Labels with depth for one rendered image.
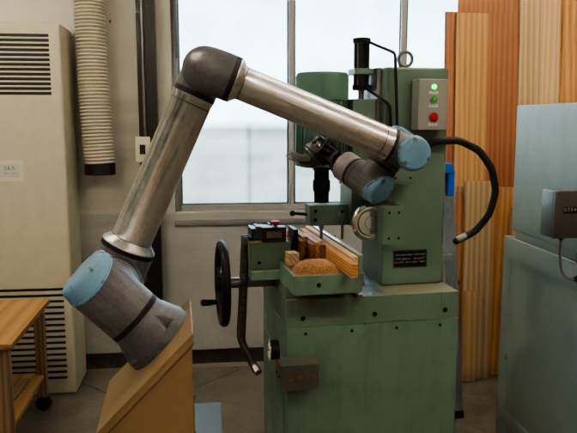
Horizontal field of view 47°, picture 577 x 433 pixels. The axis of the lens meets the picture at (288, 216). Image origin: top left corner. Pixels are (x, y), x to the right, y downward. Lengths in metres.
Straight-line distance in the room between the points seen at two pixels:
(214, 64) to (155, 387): 0.77
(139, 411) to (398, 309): 0.93
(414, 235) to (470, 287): 1.38
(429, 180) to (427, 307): 0.42
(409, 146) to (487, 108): 2.06
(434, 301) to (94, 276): 1.10
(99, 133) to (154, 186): 1.66
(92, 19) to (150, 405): 2.26
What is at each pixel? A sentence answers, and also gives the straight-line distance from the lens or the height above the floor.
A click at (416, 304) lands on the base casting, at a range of 2.20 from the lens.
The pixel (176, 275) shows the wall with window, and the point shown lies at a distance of 3.67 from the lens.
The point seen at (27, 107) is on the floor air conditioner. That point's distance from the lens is 3.38.
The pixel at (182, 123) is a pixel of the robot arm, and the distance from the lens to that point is 1.78.
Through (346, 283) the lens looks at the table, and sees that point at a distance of 1.99.
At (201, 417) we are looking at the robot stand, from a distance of 1.90.
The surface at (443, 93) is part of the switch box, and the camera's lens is 2.20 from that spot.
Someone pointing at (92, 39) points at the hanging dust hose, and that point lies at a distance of 3.45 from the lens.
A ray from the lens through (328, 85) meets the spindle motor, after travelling 2.16.
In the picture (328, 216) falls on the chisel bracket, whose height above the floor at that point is 1.03.
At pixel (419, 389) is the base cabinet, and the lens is 2.30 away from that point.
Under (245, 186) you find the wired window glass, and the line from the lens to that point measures 3.67.
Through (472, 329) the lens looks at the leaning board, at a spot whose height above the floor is 0.28.
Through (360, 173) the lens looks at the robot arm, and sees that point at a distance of 1.88.
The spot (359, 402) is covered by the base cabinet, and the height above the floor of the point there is 0.45.
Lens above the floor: 1.35
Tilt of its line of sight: 8 degrees down
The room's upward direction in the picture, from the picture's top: straight up
